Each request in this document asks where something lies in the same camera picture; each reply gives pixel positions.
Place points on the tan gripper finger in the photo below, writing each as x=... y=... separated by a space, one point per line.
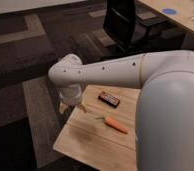
x=62 y=107
x=82 y=107

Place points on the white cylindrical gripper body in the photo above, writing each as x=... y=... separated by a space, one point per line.
x=71 y=95

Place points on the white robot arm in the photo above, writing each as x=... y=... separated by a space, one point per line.
x=164 y=125

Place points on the orange carrot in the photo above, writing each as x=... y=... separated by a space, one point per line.
x=113 y=123

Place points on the dark snack bar package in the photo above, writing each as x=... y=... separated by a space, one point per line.
x=109 y=99

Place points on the black office chair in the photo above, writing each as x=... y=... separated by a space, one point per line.
x=125 y=27

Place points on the blue round coaster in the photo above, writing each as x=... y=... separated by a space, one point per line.
x=169 y=11

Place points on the light wooden desk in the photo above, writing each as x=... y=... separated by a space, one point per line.
x=183 y=7

